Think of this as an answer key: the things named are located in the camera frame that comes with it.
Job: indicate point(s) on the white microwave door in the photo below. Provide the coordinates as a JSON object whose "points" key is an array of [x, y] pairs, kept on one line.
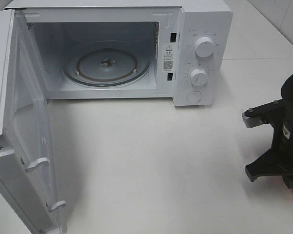
{"points": [[27, 170]]}

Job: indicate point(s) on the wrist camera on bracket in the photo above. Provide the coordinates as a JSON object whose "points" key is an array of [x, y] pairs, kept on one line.
{"points": [[271, 113]]}

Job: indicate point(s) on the glass turntable plate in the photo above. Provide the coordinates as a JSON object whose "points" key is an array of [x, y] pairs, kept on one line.
{"points": [[105, 63]]}

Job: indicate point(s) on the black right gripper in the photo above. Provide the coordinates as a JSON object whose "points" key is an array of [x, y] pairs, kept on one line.
{"points": [[278, 161]]}

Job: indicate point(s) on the white lower control knob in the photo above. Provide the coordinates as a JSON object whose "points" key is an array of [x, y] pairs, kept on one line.
{"points": [[198, 77]]}

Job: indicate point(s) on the white upper control knob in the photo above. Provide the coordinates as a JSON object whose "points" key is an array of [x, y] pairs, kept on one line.
{"points": [[204, 46]]}

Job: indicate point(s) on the white control knob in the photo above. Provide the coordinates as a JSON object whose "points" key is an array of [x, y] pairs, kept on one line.
{"points": [[198, 77], [204, 46]]}

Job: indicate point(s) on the warning label sticker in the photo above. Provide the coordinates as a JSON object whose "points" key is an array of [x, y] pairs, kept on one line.
{"points": [[168, 57]]}

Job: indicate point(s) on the white microwave oven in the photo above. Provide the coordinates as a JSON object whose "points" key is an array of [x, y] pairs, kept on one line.
{"points": [[60, 25]]}

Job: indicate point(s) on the white door release button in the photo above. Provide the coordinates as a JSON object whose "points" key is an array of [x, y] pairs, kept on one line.
{"points": [[194, 96]]}

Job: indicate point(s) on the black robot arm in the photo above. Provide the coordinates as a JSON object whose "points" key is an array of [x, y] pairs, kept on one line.
{"points": [[278, 160]]}

